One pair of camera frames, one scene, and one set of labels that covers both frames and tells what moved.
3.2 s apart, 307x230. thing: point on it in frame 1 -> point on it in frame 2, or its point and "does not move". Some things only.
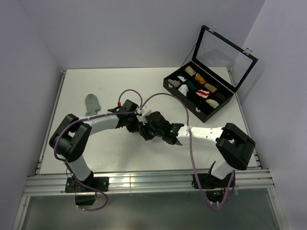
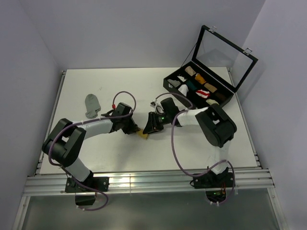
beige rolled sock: (190, 71) does not move
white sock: (183, 89) does not move
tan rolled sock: (211, 88) does not move
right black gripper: (144, 132) -> (152, 125)
